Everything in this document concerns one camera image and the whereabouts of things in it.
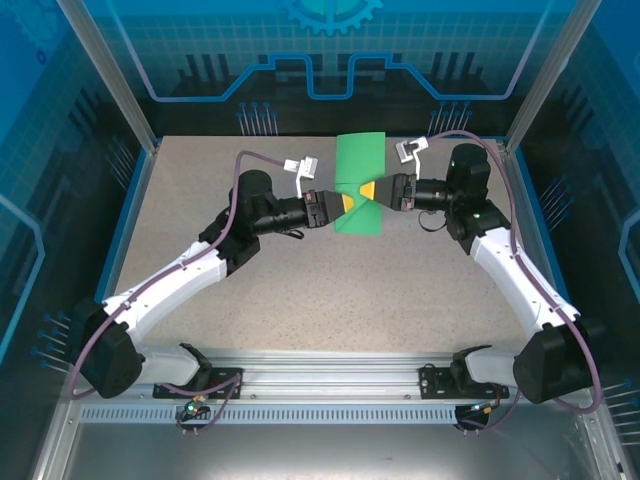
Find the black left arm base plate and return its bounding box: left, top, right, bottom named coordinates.
left=152, top=366, right=247, bottom=401

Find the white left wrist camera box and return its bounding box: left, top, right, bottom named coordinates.
left=283, top=157, right=320, bottom=199

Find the steel tray plate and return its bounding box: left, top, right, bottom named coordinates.
left=29, top=389, right=640, bottom=480

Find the aluminium base beam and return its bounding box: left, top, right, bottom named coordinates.
left=67, top=348, right=599, bottom=409

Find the green square paper sheet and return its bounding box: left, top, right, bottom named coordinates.
left=332, top=131, right=387, bottom=237

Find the slotted grey cable duct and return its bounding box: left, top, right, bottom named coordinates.
left=79, top=407, right=506, bottom=426

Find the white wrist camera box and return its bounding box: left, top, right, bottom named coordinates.
left=283, top=157, right=320, bottom=199
left=395, top=138, right=431, bottom=176

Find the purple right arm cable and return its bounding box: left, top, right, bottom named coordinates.
left=424, top=129, right=602, bottom=435

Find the aluminium side rail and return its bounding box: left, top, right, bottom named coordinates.
left=496, top=139, right=572, bottom=357

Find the blue table edge strip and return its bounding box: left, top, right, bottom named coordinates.
left=508, top=144, right=590, bottom=365
left=74, top=142, right=162, bottom=365

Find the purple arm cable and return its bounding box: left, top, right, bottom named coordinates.
left=424, top=129, right=602, bottom=435
left=68, top=149, right=297, bottom=437

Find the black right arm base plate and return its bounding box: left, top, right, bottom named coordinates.
left=418, top=364, right=511, bottom=401

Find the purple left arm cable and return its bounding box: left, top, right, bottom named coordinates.
left=68, top=149, right=297, bottom=437

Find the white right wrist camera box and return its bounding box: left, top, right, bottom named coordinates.
left=395, top=138, right=431, bottom=176

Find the aluminium frame post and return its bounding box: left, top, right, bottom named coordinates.
left=502, top=0, right=604, bottom=155
left=53, top=0, right=162, bottom=154

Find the thin black right gripper wire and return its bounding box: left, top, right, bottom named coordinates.
left=417, top=209, right=450, bottom=234

